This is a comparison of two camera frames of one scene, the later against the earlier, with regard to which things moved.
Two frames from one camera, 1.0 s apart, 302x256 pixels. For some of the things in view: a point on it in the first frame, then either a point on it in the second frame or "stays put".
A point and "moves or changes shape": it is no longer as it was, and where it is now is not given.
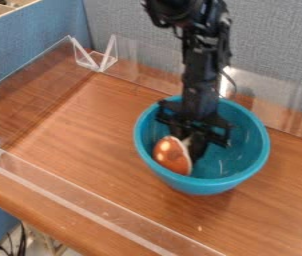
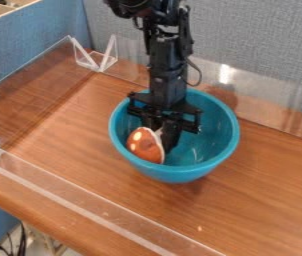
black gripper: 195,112 -> 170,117
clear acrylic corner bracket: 92,59 stays put
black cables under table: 23,244 stays put
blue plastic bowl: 226,165 moves or changes shape
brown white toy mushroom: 171,155 -> 144,143
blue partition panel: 13,38 stays put
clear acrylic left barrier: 25,95 stays put
